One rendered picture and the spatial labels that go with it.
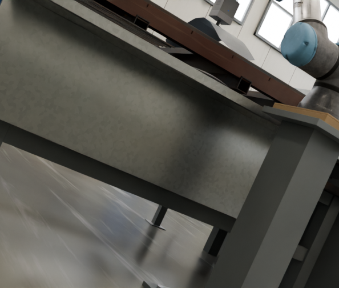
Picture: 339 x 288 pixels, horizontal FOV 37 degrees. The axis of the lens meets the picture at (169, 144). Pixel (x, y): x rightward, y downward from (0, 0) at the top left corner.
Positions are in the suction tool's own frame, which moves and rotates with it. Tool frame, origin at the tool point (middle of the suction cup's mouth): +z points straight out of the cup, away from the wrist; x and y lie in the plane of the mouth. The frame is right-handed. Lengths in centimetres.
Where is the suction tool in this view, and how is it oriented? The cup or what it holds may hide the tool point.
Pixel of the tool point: (214, 30)
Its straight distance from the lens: 226.8
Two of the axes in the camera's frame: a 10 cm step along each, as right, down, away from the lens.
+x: 5.1, 2.3, -8.3
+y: -7.5, -3.5, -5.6
